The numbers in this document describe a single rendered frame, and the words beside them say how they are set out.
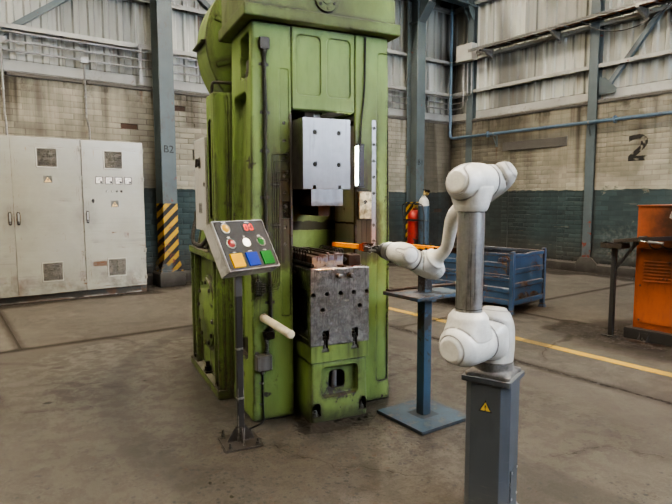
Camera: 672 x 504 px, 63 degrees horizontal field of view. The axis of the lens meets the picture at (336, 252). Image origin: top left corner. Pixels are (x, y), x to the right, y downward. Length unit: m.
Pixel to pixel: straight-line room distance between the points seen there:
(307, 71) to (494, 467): 2.30
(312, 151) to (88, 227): 5.27
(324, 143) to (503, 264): 3.77
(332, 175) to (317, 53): 0.73
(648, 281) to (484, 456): 3.67
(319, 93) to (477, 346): 1.89
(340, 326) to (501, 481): 1.29
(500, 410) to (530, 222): 9.15
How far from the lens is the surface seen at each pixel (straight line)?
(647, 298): 5.84
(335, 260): 3.22
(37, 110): 8.66
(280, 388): 3.41
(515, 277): 6.56
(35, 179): 7.91
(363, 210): 3.42
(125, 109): 8.90
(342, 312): 3.22
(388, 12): 3.66
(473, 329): 2.09
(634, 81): 10.71
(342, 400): 3.38
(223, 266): 2.74
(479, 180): 2.03
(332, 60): 3.46
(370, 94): 3.52
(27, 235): 7.90
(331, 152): 3.20
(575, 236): 10.81
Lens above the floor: 1.31
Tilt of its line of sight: 5 degrees down
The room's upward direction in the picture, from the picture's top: straight up
